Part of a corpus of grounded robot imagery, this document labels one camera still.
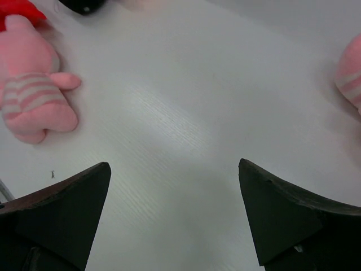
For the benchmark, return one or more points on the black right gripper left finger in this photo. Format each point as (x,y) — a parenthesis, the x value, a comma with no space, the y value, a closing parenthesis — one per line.
(54,228)

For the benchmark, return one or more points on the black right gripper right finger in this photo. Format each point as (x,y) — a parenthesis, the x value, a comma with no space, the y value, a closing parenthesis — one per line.
(295,229)

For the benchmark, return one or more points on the pink pig plush centre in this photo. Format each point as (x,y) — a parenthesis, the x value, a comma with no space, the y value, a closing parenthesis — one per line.
(32,85)

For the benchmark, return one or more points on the pink pig plush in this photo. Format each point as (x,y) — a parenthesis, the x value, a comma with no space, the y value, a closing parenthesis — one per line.
(32,85)
(347,77)

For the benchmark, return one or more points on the pink pig plush lower right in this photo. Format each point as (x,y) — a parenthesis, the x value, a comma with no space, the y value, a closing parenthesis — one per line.
(347,77)

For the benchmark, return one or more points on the red fish plush left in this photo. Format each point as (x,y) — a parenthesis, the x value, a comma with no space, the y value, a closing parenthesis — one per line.
(24,8)

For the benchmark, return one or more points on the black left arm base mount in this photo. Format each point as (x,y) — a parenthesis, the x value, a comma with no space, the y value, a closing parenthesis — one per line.
(83,7)

